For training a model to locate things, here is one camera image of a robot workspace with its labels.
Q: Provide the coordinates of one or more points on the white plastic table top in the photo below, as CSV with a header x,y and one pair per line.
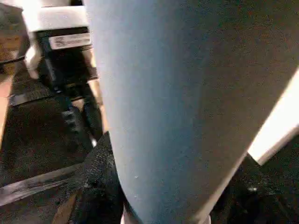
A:
x,y
275,126

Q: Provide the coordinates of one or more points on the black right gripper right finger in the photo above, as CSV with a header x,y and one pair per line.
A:
x,y
257,200

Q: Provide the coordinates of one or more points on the black table mat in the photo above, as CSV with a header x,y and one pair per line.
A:
x,y
35,140

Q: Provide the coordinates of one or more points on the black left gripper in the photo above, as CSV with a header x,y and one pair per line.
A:
x,y
67,65

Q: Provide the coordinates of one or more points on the white plastic table leg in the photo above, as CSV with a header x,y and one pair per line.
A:
x,y
187,93

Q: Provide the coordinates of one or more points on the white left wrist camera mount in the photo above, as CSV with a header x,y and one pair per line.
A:
x,y
58,18

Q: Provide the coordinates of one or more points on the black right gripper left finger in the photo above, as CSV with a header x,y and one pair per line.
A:
x,y
102,186

